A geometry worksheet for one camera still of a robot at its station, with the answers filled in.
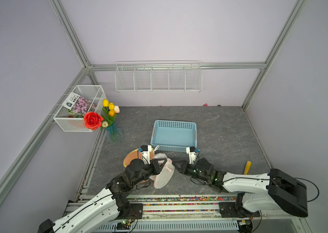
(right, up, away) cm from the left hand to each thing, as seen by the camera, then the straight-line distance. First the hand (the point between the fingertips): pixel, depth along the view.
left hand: (167, 161), depth 71 cm
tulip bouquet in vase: (-32, +25, +6) cm, 41 cm away
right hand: (+2, -2, +4) cm, 4 cm away
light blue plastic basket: (+4, +9, +32) cm, 33 cm away
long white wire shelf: (-7, +51, +28) cm, 58 cm away
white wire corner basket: (-51, +21, +2) cm, 55 cm away
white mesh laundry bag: (-2, -8, -2) cm, 9 cm away
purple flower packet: (-45, +29, +3) cm, 54 cm away
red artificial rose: (-34, +20, -6) cm, 40 cm away
